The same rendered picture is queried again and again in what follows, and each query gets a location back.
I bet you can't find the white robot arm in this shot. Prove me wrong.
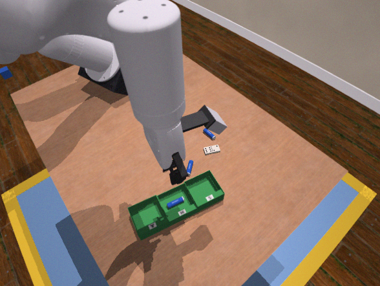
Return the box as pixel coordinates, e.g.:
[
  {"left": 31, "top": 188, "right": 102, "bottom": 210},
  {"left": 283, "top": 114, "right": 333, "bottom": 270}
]
[{"left": 0, "top": 0, "right": 227, "bottom": 135}]

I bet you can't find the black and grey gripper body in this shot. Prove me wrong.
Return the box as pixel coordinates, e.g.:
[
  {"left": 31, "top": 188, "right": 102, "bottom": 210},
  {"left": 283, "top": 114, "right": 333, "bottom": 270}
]
[{"left": 142, "top": 117, "right": 185, "bottom": 170}]

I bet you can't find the white domino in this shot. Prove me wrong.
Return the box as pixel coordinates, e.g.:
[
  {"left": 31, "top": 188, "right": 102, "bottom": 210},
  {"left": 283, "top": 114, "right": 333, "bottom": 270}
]
[{"left": 204, "top": 145, "right": 220, "bottom": 155}]

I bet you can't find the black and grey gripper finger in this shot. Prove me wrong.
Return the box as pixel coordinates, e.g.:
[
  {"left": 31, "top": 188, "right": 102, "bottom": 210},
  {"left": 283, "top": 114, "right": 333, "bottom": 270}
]
[{"left": 169, "top": 152, "right": 188, "bottom": 185}]

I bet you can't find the blue aa battery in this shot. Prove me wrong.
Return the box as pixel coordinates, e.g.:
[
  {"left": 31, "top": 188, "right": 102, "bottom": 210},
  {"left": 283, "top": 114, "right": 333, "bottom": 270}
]
[
  {"left": 167, "top": 197, "right": 184, "bottom": 208},
  {"left": 203, "top": 128, "right": 216, "bottom": 140},
  {"left": 187, "top": 160, "right": 193, "bottom": 175}
]

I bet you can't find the green three-compartment bin rack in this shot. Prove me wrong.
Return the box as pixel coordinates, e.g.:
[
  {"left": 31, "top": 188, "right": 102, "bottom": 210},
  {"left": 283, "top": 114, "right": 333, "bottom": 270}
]
[{"left": 130, "top": 170, "right": 225, "bottom": 240}]

